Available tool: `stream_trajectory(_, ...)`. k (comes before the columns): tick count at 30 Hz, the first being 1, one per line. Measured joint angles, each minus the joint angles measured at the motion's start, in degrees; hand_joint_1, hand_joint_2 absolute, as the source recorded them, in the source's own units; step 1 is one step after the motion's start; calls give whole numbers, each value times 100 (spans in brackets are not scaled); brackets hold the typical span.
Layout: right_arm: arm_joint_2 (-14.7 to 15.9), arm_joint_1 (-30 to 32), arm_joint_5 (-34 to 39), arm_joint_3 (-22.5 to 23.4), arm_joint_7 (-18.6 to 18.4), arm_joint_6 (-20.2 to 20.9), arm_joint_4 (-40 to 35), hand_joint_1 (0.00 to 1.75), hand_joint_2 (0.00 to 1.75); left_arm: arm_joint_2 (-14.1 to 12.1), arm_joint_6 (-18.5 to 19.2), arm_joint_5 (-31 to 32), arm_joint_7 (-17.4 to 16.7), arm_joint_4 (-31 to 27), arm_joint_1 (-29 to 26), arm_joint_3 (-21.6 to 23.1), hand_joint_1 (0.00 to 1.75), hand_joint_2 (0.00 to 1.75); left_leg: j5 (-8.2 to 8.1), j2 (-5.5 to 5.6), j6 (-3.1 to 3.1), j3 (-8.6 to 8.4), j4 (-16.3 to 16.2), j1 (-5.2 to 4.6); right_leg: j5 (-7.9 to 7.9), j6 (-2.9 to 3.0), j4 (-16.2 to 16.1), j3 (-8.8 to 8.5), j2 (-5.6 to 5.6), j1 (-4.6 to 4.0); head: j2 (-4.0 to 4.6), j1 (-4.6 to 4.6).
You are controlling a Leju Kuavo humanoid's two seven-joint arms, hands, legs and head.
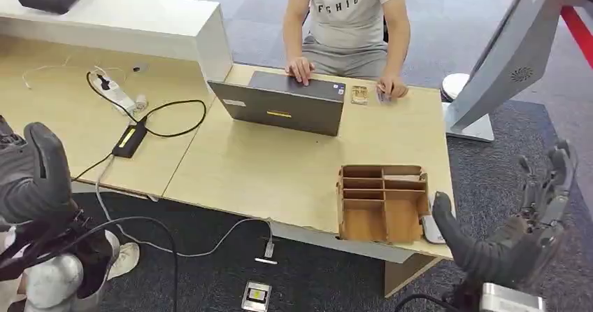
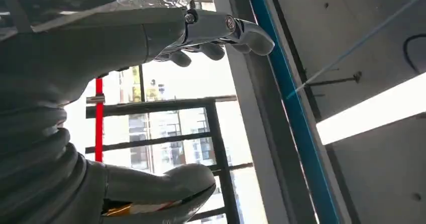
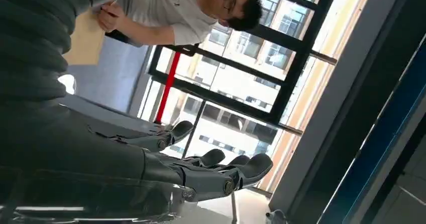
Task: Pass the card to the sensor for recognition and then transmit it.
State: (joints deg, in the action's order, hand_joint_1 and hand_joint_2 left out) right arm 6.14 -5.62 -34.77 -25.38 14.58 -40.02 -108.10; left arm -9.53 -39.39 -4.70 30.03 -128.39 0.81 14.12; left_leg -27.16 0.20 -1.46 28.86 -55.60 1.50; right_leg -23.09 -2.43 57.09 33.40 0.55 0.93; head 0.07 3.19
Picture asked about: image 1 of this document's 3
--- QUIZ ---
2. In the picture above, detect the person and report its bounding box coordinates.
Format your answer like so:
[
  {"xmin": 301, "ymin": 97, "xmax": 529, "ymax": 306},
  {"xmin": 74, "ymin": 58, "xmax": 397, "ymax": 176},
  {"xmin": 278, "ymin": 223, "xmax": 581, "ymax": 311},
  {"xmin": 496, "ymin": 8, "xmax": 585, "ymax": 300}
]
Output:
[{"xmin": 283, "ymin": 0, "xmax": 413, "ymax": 101}]

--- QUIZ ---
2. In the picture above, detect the white shoe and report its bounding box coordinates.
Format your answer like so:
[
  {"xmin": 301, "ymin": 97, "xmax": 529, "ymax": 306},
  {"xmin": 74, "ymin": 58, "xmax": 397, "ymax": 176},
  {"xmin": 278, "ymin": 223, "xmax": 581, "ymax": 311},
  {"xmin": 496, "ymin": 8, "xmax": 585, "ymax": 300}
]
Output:
[{"xmin": 107, "ymin": 242, "xmax": 141, "ymax": 282}]

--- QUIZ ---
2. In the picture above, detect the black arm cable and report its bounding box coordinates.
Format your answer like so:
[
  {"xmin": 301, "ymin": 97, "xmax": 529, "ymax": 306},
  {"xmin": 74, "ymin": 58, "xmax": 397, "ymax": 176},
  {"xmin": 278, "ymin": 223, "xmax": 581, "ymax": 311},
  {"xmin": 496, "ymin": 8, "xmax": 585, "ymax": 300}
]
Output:
[
  {"xmin": 0, "ymin": 215, "xmax": 180, "ymax": 312},
  {"xmin": 392, "ymin": 293, "xmax": 460, "ymax": 312}
]

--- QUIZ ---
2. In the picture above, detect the wooden card box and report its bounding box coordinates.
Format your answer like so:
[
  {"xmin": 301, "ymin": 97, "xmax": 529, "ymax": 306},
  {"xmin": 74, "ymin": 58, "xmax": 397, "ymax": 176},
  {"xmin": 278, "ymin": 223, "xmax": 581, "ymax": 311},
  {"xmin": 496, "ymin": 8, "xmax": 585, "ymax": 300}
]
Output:
[{"xmin": 337, "ymin": 164, "xmax": 431, "ymax": 246}]

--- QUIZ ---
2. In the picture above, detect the black power cable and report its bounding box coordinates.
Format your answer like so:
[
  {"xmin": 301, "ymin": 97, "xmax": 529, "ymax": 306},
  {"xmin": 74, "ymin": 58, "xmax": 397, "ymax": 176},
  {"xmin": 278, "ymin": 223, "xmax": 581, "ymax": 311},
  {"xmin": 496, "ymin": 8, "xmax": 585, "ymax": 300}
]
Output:
[{"xmin": 85, "ymin": 71, "xmax": 208, "ymax": 139}]

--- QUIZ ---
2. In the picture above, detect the grey cable with white plug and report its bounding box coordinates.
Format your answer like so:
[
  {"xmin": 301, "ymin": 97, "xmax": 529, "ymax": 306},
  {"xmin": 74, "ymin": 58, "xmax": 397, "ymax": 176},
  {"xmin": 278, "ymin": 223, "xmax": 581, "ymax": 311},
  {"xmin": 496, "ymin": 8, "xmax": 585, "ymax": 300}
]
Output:
[{"xmin": 94, "ymin": 155, "xmax": 279, "ymax": 266}]

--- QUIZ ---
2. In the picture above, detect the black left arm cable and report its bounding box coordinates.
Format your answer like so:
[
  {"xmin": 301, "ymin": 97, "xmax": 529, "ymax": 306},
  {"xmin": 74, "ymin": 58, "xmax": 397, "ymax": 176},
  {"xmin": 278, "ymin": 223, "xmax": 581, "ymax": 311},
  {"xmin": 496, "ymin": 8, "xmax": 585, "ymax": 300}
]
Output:
[{"xmin": 0, "ymin": 215, "xmax": 180, "ymax": 312}]

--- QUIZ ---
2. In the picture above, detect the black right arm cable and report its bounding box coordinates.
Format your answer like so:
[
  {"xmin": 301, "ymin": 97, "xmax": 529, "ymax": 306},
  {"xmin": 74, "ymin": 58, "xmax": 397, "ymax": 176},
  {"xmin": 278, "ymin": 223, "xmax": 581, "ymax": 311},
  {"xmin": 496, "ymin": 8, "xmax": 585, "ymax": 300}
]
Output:
[{"xmin": 392, "ymin": 293, "xmax": 460, "ymax": 312}]

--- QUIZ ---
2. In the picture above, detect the grey kiosk screen stand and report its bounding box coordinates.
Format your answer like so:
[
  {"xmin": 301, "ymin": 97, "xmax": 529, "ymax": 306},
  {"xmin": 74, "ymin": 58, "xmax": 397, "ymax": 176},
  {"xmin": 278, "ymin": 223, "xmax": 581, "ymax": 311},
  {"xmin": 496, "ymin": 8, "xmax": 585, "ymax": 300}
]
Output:
[{"xmin": 443, "ymin": 0, "xmax": 593, "ymax": 143}]

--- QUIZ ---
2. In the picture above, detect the white power strip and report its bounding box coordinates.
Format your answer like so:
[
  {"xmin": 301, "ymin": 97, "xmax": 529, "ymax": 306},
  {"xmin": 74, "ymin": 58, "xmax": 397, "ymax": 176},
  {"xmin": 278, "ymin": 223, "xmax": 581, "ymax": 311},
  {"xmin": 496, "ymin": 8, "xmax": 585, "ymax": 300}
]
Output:
[{"xmin": 89, "ymin": 68, "xmax": 148, "ymax": 115}]

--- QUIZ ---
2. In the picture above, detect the black power adapter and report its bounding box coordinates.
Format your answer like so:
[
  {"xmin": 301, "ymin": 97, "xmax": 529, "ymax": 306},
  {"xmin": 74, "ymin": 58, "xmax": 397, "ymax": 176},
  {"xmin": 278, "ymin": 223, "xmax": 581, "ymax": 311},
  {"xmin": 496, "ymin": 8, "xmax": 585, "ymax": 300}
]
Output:
[{"xmin": 110, "ymin": 122, "xmax": 149, "ymax": 159}]

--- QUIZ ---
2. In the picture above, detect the thin white wire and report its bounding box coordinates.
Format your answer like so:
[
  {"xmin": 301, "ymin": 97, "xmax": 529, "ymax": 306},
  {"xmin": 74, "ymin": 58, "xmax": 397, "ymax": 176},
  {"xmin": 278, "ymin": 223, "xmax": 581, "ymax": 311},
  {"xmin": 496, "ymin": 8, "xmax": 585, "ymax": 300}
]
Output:
[{"xmin": 22, "ymin": 63, "xmax": 127, "ymax": 91}]

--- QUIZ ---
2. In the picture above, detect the person's left hand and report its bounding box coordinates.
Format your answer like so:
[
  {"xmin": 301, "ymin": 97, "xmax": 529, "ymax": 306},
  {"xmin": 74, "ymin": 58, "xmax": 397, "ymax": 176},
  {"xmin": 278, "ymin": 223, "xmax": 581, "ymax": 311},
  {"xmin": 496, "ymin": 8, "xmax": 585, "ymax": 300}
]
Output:
[{"xmin": 376, "ymin": 72, "xmax": 410, "ymax": 101}]

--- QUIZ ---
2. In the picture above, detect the small wooden card holder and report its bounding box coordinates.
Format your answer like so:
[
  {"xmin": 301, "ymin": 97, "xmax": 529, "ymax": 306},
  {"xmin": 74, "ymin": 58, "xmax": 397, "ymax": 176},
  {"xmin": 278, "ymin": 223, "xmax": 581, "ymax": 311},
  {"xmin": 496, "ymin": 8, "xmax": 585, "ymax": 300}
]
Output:
[{"xmin": 350, "ymin": 85, "xmax": 370, "ymax": 106}]

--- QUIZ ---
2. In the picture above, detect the pale grey card reader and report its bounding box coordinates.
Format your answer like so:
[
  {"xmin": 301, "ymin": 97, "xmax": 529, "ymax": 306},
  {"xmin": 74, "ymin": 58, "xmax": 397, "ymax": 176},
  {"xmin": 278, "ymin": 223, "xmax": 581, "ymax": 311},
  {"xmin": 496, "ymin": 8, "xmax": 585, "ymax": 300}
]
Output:
[{"xmin": 420, "ymin": 192, "xmax": 457, "ymax": 246}]

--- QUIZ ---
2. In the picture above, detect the white counter block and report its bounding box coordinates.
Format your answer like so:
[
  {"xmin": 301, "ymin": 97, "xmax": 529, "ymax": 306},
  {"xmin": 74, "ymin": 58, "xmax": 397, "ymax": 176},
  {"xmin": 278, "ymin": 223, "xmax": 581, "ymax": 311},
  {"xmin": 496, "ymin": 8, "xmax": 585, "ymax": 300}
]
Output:
[{"xmin": 0, "ymin": 0, "xmax": 234, "ymax": 84}]

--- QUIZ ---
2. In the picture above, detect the silver device on floor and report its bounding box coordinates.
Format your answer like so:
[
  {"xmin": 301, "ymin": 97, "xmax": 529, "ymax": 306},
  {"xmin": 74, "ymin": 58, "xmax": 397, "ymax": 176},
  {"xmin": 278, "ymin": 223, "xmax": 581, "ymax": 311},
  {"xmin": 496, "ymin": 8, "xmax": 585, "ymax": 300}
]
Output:
[{"xmin": 240, "ymin": 281, "xmax": 273, "ymax": 312}]

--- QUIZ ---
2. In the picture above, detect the white round stool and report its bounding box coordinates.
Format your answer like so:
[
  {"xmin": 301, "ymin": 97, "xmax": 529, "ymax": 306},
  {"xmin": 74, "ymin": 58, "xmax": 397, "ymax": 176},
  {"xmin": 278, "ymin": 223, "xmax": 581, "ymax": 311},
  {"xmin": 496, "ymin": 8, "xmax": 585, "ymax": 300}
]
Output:
[{"xmin": 441, "ymin": 72, "xmax": 471, "ymax": 103}]

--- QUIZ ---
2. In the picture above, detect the person's right hand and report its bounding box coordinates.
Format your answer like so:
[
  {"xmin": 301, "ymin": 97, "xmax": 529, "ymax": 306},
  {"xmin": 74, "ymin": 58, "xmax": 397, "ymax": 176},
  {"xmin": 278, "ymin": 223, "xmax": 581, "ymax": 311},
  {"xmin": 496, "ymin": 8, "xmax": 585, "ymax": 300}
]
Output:
[{"xmin": 285, "ymin": 57, "xmax": 316, "ymax": 87}]

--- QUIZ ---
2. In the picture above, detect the grey laptop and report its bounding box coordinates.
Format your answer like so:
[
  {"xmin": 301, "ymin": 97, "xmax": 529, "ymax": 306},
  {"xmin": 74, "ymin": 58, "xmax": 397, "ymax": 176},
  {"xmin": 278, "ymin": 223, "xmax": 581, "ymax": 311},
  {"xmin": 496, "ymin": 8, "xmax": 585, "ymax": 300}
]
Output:
[{"xmin": 207, "ymin": 70, "xmax": 347, "ymax": 138}]

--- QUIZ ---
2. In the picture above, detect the red bar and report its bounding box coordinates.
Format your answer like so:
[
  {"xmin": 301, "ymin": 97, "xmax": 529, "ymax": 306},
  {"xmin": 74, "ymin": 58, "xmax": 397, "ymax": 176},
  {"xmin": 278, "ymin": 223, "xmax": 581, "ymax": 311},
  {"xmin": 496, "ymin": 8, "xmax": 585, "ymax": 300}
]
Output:
[{"xmin": 559, "ymin": 5, "xmax": 593, "ymax": 70}]

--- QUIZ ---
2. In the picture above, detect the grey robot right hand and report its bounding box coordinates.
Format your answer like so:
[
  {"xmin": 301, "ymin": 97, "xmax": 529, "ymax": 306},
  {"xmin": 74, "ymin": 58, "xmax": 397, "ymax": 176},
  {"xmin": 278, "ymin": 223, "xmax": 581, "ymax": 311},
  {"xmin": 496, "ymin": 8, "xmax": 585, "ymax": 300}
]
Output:
[{"xmin": 431, "ymin": 139, "xmax": 580, "ymax": 292}]

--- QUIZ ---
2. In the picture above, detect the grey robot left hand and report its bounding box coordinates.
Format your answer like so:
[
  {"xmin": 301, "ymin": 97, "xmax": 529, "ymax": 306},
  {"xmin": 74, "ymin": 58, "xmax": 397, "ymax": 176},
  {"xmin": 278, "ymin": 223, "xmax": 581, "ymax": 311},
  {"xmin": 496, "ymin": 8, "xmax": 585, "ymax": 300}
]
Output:
[{"xmin": 0, "ymin": 115, "xmax": 80, "ymax": 227}]

